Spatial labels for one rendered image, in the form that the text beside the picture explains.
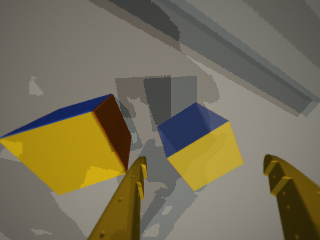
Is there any transparent yellow and blue cube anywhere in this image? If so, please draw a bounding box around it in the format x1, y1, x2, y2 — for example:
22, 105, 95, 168
157, 102, 244, 191

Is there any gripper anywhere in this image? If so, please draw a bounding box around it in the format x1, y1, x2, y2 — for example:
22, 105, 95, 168
87, 154, 320, 240

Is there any multicoloured cube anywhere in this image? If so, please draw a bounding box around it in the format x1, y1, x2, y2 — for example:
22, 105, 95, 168
0, 94, 132, 195

